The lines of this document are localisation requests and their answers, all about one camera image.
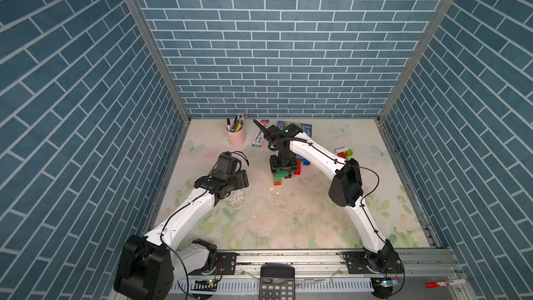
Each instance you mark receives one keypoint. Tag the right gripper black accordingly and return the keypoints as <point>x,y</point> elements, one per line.
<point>273,166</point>

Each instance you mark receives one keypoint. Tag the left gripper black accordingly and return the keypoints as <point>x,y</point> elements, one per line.
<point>242,178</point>

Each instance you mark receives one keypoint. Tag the blue small lego brick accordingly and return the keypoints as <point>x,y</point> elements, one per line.
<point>305,161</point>

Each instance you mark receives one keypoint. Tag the green long lego brick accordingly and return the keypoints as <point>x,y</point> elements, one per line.
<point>282,175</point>

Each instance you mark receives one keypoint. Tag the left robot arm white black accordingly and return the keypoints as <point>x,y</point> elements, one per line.
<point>149,265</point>

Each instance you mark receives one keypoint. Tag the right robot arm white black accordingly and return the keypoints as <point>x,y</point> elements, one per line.
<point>346,189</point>

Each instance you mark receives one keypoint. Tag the white red pen box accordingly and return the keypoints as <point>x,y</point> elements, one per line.
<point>260,135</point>

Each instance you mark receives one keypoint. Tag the pink pen holder cup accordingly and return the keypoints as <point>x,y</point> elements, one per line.
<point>235,139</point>

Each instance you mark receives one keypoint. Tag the pens in cup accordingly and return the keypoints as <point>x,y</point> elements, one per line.
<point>236,124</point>

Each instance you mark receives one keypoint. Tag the black calculator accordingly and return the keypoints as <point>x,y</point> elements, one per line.
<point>277,282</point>

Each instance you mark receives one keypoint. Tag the red white marker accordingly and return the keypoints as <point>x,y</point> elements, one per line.
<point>448,283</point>

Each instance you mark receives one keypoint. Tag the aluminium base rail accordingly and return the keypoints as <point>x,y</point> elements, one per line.
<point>328,274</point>

